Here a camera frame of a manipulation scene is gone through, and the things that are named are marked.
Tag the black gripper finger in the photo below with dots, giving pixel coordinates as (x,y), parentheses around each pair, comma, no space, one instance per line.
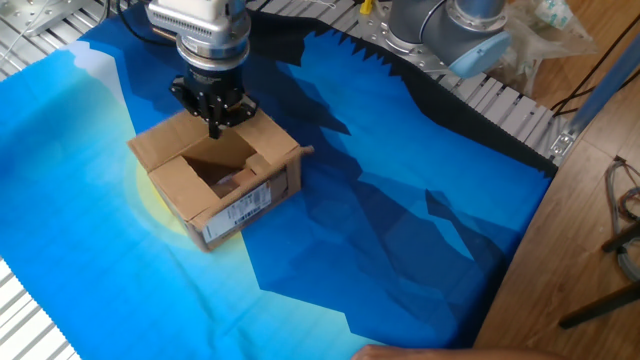
(187,97)
(240,112)

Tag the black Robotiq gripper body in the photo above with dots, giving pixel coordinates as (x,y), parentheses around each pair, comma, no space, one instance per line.
(215,85)

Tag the brown cardboard box with label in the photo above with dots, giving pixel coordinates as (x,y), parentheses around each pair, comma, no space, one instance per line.
(180,185)

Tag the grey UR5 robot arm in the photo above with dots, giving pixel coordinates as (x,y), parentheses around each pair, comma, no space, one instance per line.
(435,30)

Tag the bare person forearm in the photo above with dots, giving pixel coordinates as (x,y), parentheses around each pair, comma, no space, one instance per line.
(490,355)

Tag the bare person hand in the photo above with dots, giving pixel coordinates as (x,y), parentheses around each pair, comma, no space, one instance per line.
(390,352)

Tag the blue mountain print cloth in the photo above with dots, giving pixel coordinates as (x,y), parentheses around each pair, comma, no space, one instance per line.
(350,225)

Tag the yellow plastic tag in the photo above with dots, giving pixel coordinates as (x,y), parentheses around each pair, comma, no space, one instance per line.
(366,6)

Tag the silver perforated mounting plate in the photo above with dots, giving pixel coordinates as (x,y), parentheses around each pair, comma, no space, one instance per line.
(35,15)

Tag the clear plastic bag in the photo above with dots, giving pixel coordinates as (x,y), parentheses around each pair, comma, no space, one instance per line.
(545,40)

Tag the black stand legs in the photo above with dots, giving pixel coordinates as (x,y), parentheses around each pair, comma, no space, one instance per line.
(600,305)

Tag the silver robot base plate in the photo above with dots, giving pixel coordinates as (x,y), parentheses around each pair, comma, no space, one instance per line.
(380,35)

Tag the aluminium frame post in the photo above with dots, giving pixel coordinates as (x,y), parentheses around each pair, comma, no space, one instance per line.
(600,90)

